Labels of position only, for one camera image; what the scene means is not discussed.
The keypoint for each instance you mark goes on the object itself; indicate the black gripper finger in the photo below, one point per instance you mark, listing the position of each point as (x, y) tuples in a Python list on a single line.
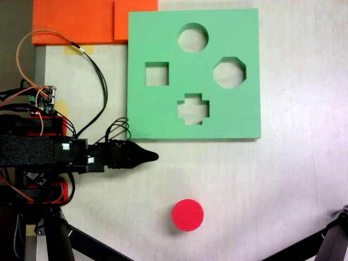
[(138, 155)]

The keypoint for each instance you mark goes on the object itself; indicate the red cylinder block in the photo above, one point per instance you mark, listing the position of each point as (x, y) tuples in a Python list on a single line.
[(187, 215)]

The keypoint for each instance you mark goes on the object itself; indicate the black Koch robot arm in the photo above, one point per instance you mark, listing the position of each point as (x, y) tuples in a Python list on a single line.
[(27, 149)]

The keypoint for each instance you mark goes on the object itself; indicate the large orange block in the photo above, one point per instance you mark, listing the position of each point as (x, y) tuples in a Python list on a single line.
[(70, 21)]

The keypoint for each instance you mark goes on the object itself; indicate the green shape sorter board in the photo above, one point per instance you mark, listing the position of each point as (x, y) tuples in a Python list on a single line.
[(152, 114)]

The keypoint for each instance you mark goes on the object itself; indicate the small yellow tape piece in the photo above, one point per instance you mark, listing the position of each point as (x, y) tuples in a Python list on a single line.
[(63, 107)]

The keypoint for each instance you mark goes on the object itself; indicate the black circuit board with chip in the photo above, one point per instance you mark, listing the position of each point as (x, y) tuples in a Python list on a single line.
[(36, 178)]

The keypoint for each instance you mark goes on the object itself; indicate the thin black tripod brace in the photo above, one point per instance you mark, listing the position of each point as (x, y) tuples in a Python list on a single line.
[(95, 244), (296, 247)]

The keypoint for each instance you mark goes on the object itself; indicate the circuit board with green terminal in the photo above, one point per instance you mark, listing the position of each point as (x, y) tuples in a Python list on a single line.
[(44, 95)]

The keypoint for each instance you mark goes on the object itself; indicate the thick black tripod leg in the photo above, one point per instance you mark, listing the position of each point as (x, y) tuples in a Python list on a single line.
[(335, 239), (58, 239)]

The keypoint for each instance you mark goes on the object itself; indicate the wide yellow tape strip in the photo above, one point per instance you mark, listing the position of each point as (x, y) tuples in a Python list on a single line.
[(88, 49)]

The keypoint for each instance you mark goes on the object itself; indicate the grey metal bar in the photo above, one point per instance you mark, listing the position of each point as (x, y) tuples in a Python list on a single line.
[(40, 65)]

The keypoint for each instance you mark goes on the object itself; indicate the red printed base mount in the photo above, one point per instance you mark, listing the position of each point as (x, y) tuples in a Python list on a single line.
[(64, 190)]

